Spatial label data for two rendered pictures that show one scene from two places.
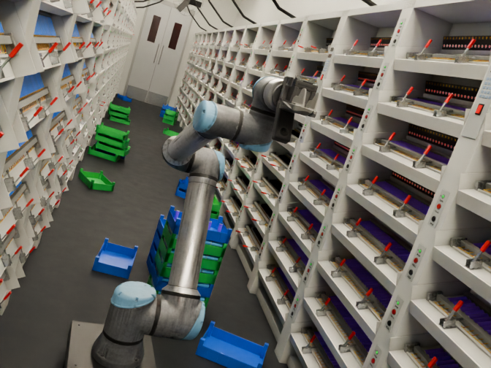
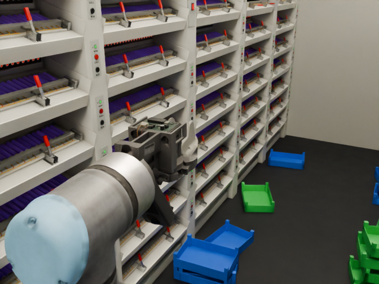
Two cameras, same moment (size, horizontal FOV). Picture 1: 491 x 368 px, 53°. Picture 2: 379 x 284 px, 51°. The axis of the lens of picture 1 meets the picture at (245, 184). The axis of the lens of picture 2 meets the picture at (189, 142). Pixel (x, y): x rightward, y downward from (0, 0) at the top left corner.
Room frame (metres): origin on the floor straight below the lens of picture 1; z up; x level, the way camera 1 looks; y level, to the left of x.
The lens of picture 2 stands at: (1.63, 0.36, 1.47)
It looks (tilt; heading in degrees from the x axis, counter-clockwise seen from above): 22 degrees down; 224
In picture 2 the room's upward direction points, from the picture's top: straight up
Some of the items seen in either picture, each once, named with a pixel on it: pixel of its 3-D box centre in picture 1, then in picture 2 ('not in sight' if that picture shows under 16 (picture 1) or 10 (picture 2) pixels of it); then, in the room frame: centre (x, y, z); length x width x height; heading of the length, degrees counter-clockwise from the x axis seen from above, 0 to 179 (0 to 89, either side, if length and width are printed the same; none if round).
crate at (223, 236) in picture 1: (199, 224); not in sight; (2.48, 0.17, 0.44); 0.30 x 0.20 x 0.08; 112
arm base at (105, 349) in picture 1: (120, 342); not in sight; (1.64, 0.25, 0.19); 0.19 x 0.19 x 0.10
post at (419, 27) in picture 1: (357, 198); not in sight; (2.25, -0.51, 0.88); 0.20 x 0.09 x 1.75; 106
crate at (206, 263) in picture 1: (190, 251); not in sight; (2.48, 0.17, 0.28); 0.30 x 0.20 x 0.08; 112
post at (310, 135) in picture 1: (309, 163); not in sight; (2.93, -0.32, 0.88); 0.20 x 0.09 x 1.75; 106
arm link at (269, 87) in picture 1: (282, 96); (115, 188); (1.37, -0.02, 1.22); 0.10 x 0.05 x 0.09; 109
